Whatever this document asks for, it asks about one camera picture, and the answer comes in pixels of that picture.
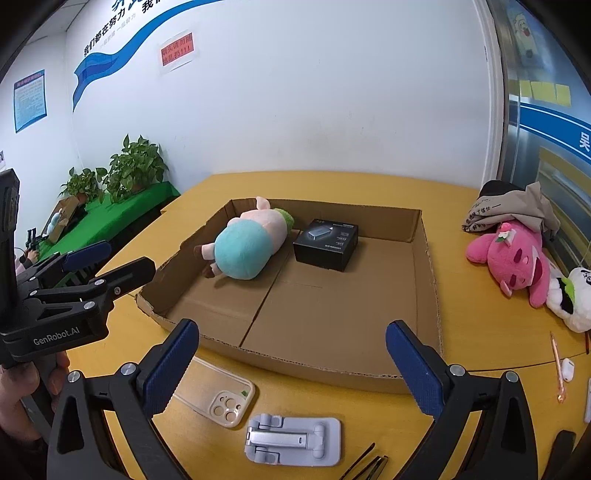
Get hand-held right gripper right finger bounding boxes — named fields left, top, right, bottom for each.
left=385, top=320, right=539, bottom=480

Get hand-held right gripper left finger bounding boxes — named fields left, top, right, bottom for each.
left=46, top=318, right=200, bottom=480

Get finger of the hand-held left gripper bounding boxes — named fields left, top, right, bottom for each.
left=17, top=240, right=112, bottom=296
left=30, top=257, right=156, bottom=320

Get white phone case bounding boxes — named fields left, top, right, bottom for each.
left=173, top=356, right=256, bottom=429

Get black glasses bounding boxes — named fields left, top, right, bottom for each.
left=341, top=442, right=389, bottom=480

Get torn cardboard box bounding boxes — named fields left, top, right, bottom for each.
left=135, top=198, right=445, bottom=395

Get grey folding phone stand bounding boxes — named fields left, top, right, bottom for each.
left=244, top=414, right=342, bottom=467

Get person's left forearm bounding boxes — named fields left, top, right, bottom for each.
left=0, top=429, right=49, bottom=480

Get wooden desktop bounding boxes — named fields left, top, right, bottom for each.
left=67, top=173, right=591, bottom=480

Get person's left hand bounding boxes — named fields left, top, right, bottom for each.
left=0, top=352, right=71, bottom=444

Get green table cloth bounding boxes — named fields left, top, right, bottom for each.
left=34, top=181, right=181, bottom=268

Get small background cardboard box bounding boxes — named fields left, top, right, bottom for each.
left=44, top=196, right=81, bottom=243

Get small potted green plant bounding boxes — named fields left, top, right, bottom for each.
left=60, top=167, right=105, bottom=204

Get large potted green plant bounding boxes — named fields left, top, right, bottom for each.
left=95, top=134, right=169, bottom=204

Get pink pig plush toy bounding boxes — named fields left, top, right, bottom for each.
left=194, top=196, right=296, bottom=281

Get rose gold pen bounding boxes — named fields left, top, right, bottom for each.
left=549, top=331, right=566, bottom=403

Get pink bear plush toy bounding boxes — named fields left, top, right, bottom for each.
left=465, top=220, right=552, bottom=309

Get black product box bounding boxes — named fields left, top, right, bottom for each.
left=293, top=218, right=360, bottom=273

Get white panda plush toy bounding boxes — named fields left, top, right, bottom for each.
left=547, top=267, right=591, bottom=333

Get beige cloth bag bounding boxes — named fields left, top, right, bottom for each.
left=462, top=180, right=561, bottom=241

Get blue glass door banner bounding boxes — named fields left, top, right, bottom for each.
left=517, top=102, right=591, bottom=162

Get cartoon door sticker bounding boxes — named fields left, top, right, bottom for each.
left=505, top=7, right=539, bottom=61

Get blue wall poster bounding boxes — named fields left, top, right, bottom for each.
left=13, top=69, right=48, bottom=134

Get blue wave wall decal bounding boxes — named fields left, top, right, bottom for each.
left=71, top=0, right=218, bottom=114

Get red paper wall sign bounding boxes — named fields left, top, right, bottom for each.
left=159, top=33, right=201, bottom=77

